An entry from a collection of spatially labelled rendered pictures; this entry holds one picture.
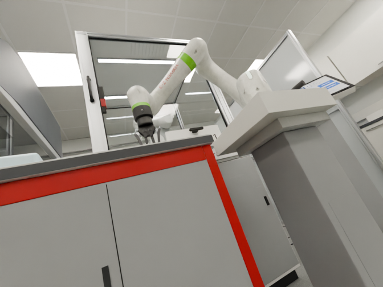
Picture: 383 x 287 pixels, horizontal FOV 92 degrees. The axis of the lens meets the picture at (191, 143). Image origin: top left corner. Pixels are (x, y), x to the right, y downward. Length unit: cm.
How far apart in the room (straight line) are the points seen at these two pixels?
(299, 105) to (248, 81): 28
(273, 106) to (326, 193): 34
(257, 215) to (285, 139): 69
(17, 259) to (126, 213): 19
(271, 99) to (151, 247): 54
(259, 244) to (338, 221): 63
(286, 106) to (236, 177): 72
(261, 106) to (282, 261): 101
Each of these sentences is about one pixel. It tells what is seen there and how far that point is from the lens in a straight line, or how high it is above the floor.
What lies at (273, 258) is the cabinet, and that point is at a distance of 137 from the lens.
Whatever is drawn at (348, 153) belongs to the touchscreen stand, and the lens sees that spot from 160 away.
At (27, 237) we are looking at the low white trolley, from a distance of 49.
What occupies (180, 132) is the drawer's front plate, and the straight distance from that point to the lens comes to 87.
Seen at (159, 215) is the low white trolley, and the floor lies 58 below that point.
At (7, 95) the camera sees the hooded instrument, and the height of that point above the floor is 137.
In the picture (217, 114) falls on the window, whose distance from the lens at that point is 148.
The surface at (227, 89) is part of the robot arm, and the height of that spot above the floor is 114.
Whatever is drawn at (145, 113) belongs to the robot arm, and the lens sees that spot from 91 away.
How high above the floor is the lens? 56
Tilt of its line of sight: 19 degrees up
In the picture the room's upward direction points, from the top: 19 degrees counter-clockwise
